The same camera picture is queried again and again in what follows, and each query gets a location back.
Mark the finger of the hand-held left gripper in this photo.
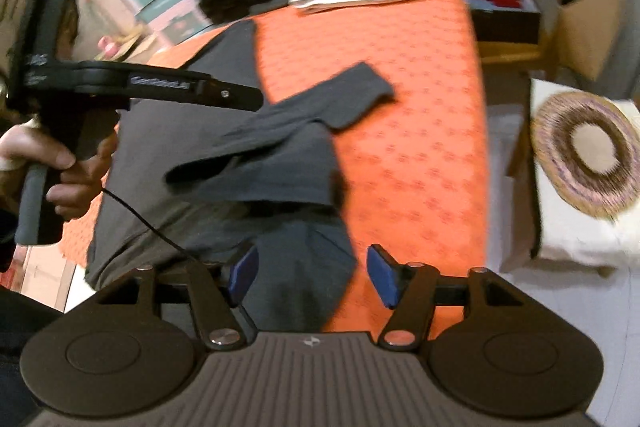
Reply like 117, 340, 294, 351
197, 74, 264, 112

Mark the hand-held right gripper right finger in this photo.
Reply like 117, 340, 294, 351
366, 244, 526, 352

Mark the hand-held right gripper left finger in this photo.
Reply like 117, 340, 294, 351
95, 243, 260, 350

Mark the dark grey shirt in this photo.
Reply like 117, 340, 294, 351
84, 19, 396, 333

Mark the person's left hand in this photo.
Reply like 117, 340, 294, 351
0, 124, 118, 222

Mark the orange flower-print mat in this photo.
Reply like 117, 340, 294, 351
57, 0, 488, 335

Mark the white cushioned seat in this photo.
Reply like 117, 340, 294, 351
507, 77, 640, 275

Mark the round woven cushion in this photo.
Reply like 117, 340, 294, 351
530, 89, 640, 223

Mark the person's dark clothing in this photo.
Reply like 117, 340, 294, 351
0, 289, 66, 427

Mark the black box with red lining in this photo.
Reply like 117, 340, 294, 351
465, 0, 543, 45

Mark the thin black cable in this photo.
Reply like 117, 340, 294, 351
99, 188, 211, 265

